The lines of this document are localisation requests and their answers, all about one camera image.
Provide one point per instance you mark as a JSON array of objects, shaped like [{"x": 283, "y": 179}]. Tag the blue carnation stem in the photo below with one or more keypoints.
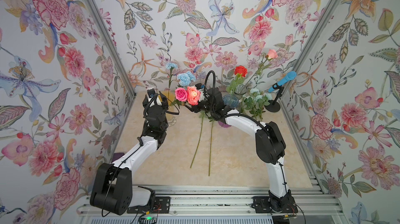
[{"x": 184, "y": 78}]

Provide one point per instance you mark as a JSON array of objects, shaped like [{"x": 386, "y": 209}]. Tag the clear glass vase with twine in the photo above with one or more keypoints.
[{"x": 240, "y": 91}]

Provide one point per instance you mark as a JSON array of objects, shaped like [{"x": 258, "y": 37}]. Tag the small red rose stem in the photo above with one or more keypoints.
[{"x": 240, "y": 73}]

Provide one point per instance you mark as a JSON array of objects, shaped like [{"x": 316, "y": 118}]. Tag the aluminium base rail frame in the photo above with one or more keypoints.
[{"x": 226, "y": 205}]

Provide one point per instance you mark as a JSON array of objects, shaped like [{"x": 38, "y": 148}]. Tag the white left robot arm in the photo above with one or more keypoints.
[{"x": 113, "y": 190}]

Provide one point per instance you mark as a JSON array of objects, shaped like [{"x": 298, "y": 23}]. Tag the aluminium corner frame post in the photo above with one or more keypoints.
[
  {"x": 97, "y": 17},
  {"x": 311, "y": 60}
]

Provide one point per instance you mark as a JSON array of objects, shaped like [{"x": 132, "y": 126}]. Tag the small purple box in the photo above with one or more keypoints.
[{"x": 117, "y": 156}]

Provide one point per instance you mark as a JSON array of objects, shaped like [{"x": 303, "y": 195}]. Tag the magenta pink rose stem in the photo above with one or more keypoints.
[{"x": 181, "y": 96}]

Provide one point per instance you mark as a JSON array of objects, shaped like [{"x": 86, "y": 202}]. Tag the yellow fluted glass vase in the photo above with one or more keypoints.
[{"x": 172, "y": 119}]

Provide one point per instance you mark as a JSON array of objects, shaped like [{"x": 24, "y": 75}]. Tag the blue microphone on black stand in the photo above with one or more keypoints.
[{"x": 274, "y": 106}]

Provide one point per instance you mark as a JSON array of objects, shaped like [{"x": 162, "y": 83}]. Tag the purple blue glass vase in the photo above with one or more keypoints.
[{"x": 231, "y": 101}]

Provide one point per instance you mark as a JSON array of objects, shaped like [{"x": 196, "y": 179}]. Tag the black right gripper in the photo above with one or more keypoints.
[{"x": 201, "y": 101}]

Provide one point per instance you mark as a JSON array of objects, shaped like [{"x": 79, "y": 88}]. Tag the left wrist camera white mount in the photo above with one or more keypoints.
[{"x": 153, "y": 95}]

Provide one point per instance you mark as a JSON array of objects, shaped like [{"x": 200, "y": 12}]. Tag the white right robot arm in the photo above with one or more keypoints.
[{"x": 270, "y": 148}]

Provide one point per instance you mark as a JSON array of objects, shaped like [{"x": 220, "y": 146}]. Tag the coral red rose stem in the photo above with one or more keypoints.
[{"x": 193, "y": 95}]

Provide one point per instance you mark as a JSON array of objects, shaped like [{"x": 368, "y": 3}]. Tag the light pink rose stem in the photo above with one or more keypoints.
[{"x": 265, "y": 57}]

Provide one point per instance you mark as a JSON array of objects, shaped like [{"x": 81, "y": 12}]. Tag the aluminium corner frame post right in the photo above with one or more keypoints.
[{"x": 311, "y": 60}]

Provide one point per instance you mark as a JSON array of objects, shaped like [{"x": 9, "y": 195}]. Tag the aluminium corner frame post left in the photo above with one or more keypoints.
[{"x": 97, "y": 17}]

